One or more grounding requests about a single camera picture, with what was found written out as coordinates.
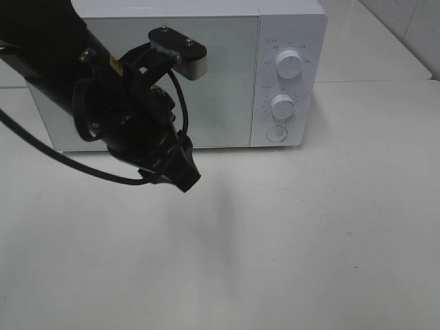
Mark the white microwave door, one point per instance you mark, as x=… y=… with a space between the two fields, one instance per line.
x=220 y=103

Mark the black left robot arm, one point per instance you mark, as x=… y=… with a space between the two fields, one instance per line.
x=51 y=47

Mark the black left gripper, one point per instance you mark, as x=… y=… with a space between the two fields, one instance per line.
x=137 y=125

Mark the round microwave door button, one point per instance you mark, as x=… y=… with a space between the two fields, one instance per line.
x=277 y=134

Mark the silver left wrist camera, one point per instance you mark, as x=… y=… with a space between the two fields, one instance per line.
x=190 y=57

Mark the white microwave oven body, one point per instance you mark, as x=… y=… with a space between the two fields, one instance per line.
x=281 y=24

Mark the white microwave knob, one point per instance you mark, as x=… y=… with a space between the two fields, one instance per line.
x=282 y=106
x=289 y=63

